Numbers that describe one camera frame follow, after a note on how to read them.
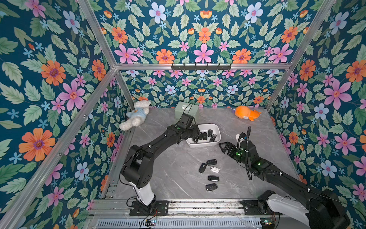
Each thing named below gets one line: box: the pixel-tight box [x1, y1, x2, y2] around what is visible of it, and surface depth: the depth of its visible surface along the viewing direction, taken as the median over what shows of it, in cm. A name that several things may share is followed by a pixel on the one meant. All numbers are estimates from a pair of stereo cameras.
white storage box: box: [185, 123, 222, 148], surface depth 103 cm
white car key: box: [210, 166, 221, 174], surface depth 88 cm
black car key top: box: [202, 132, 208, 141], surface depth 103 cm
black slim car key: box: [209, 133, 217, 143], surface depth 103 cm
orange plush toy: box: [234, 105, 262, 122], surface depth 111 cm
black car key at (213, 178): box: [207, 175, 220, 182], surface depth 84 cm
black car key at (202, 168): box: [198, 162, 207, 174], surface depth 89 cm
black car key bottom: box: [205, 183, 218, 191], surface depth 82 cm
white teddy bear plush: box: [119, 100, 152, 132], surface depth 108 cm
